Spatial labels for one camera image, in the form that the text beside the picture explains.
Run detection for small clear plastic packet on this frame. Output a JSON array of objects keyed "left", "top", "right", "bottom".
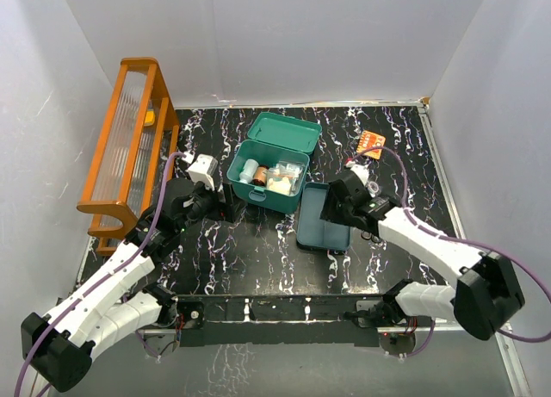
[{"left": 272, "top": 161, "right": 305, "bottom": 179}]

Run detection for orange wooden rack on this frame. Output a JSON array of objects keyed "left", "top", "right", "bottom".
[{"left": 77, "top": 58, "right": 179, "bottom": 256}]

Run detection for small scissors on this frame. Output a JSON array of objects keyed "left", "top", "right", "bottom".
[{"left": 361, "top": 231, "right": 381, "bottom": 245}]

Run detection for white plastic medicine bottle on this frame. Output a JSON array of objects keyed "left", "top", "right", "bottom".
[{"left": 239, "top": 158, "right": 258, "bottom": 183}]

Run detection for orange patterned card packet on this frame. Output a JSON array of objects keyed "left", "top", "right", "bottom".
[{"left": 356, "top": 130, "right": 386, "bottom": 160}]

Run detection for amber bottle orange label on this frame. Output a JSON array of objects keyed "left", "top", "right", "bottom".
[{"left": 251, "top": 165, "right": 269, "bottom": 187}]

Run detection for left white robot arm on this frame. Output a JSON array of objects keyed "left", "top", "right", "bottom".
[{"left": 21, "top": 177, "right": 243, "bottom": 392}]

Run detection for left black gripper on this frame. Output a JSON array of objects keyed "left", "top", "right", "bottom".
[{"left": 176, "top": 177, "right": 246, "bottom": 233}]

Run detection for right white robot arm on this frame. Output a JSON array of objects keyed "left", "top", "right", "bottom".
[{"left": 320, "top": 171, "right": 525, "bottom": 340}]

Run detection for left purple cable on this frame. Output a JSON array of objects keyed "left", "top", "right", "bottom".
[{"left": 12, "top": 152, "right": 190, "bottom": 397}]

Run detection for yellow item on rack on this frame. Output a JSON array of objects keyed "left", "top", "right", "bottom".
[{"left": 144, "top": 109, "right": 157, "bottom": 127}]

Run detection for dark blue divided tray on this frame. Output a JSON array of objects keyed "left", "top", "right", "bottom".
[{"left": 296, "top": 183, "right": 351, "bottom": 251}]

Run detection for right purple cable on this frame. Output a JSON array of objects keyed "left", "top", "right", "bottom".
[{"left": 348, "top": 146, "right": 551, "bottom": 359}]

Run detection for black front mounting rail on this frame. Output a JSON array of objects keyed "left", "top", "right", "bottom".
[{"left": 171, "top": 293, "right": 436, "bottom": 349}]

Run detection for green medicine box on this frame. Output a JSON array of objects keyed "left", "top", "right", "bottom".
[{"left": 226, "top": 112, "right": 321, "bottom": 214}]

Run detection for clear bag cotton balls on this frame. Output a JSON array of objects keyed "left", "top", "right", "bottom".
[{"left": 267, "top": 176, "right": 298, "bottom": 196}]

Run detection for purple cable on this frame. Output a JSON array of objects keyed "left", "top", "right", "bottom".
[
  {"left": 348, "top": 146, "right": 551, "bottom": 359},
  {"left": 12, "top": 152, "right": 190, "bottom": 397}
]

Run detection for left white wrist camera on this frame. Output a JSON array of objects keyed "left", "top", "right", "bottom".
[{"left": 185, "top": 154, "right": 218, "bottom": 190}]

